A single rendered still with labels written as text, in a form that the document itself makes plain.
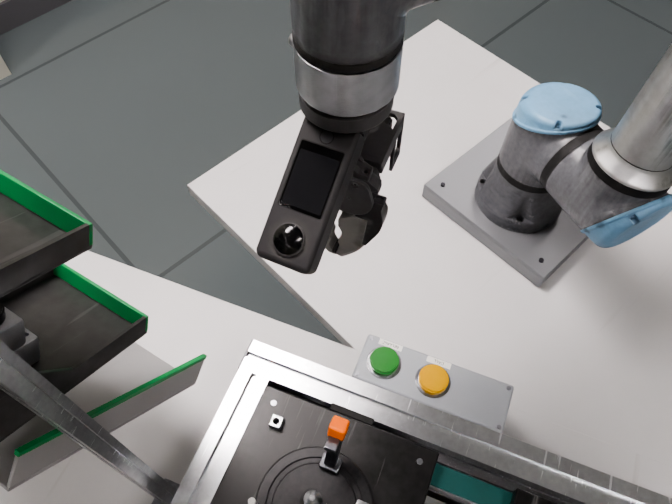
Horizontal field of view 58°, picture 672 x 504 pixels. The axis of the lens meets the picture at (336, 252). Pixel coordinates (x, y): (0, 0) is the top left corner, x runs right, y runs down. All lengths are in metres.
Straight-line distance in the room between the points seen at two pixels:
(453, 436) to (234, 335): 0.38
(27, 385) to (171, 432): 0.47
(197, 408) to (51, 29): 2.40
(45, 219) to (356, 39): 0.29
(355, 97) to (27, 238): 0.27
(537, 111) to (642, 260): 0.36
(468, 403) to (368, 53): 0.56
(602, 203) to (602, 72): 2.00
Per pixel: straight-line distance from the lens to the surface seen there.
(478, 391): 0.85
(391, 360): 0.83
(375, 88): 0.42
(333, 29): 0.38
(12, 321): 0.57
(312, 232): 0.45
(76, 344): 0.63
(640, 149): 0.85
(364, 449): 0.80
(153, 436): 0.95
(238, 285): 2.01
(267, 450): 0.80
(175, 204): 2.24
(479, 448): 0.83
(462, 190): 1.10
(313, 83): 0.42
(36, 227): 0.52
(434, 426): 0.83
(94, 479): 0.96
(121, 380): 0.78
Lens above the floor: 1.74
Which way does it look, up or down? 58 degrees down
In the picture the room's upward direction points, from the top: straight up
